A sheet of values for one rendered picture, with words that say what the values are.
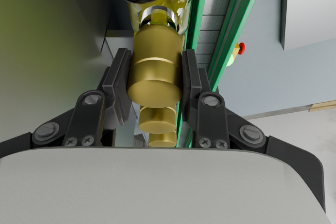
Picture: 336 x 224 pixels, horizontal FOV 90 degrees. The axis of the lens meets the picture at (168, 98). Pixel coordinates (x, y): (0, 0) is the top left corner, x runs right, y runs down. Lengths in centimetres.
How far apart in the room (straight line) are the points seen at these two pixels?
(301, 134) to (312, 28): 280
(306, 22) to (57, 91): 62
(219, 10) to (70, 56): 30
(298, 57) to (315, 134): 264
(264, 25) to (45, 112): 60
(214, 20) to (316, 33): 36
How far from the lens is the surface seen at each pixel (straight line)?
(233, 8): 38
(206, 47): 47
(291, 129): 338
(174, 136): 20
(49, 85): 22
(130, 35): 45
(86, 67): 30
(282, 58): 80
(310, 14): 63
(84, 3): 39
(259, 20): 63
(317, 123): 346
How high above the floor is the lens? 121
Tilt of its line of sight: 30 degrees down
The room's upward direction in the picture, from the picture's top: 179 degrees counter-clockwise
